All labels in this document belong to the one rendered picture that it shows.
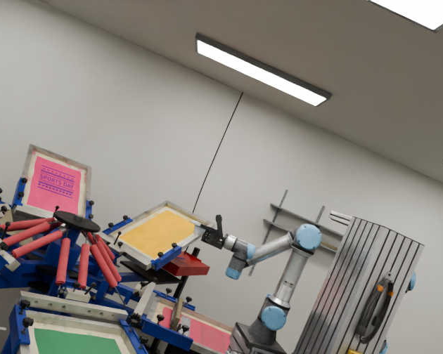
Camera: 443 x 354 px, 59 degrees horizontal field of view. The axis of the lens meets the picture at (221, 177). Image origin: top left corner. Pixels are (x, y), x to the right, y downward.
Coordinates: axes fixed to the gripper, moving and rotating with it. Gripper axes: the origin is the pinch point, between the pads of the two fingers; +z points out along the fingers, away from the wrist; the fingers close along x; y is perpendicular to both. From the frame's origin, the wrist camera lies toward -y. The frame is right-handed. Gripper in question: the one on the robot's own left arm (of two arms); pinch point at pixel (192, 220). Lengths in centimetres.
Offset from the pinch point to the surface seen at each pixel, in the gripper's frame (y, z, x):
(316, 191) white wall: -96, -77, 266
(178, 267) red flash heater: 39, 18, 148
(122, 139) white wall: -56, 152, 229
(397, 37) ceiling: -133, -60, -4
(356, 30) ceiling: -134, -39, 4
